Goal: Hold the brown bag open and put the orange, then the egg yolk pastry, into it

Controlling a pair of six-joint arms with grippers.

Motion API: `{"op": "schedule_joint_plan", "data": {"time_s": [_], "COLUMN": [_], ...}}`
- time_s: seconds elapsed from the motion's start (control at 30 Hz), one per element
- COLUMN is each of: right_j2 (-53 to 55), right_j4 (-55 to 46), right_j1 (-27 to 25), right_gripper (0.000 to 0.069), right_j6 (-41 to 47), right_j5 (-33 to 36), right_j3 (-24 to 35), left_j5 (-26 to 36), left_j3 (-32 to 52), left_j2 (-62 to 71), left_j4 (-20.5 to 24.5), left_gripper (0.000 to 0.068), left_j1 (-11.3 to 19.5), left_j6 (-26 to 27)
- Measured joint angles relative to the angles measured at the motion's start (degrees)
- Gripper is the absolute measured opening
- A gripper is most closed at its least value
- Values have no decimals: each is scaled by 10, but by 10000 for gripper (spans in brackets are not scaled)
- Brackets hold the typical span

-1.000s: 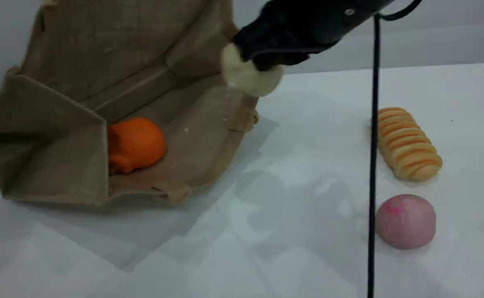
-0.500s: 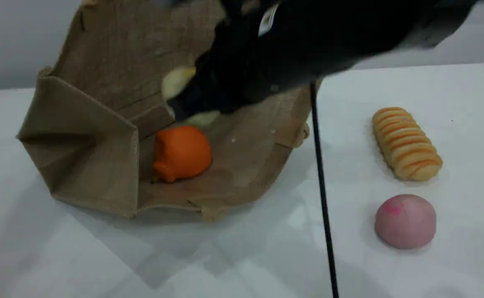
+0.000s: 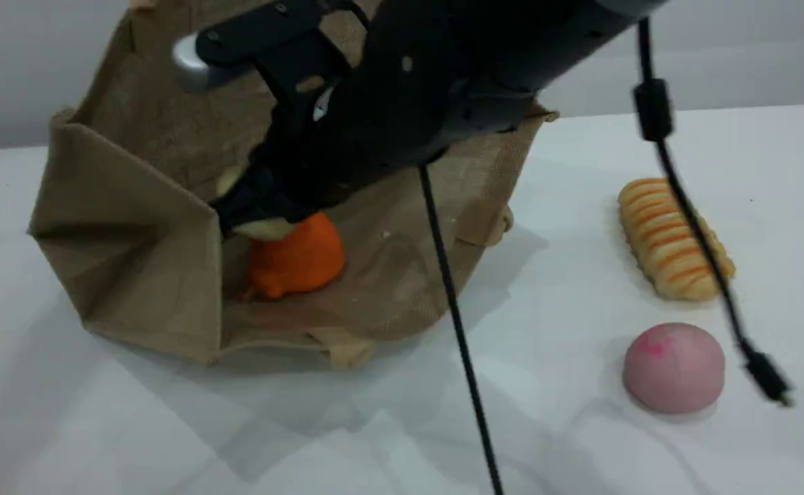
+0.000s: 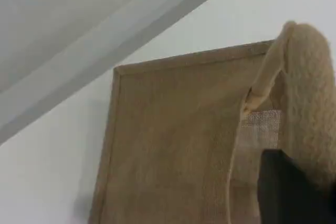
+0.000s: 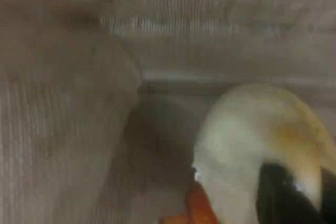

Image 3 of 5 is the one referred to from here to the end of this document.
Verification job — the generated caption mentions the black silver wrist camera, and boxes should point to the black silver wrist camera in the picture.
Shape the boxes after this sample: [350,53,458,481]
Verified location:
[172,0,355,97]

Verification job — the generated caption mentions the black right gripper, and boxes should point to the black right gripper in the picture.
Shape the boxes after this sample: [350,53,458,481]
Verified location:
[210,27,471,238]

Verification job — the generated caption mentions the black cable with ferrite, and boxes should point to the black cable with ferrite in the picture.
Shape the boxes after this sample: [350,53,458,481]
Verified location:
[632,17,796,408]

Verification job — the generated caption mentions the pink round bun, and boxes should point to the pink round bun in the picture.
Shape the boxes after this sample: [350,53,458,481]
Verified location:
[622,322,726,415]

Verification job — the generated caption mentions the orange fruit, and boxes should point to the orange fruit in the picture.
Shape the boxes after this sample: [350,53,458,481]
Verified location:
[239,212,346,303]

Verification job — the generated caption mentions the thin black cable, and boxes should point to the thin black cable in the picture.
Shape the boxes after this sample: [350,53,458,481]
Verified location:
[417,165,507,495]

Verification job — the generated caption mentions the brown jute tote bag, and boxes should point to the brown jute tote bag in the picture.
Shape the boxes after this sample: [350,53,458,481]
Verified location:
[27,0,559,370]

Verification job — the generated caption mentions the pale egg yolk pastry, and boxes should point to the pale egg yolk pastry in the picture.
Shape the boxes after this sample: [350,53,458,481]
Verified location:
[215,167,301,242]

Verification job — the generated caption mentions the striped long bread roll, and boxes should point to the striped long bread roll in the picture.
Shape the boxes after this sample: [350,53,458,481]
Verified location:
[617,178,736,303]

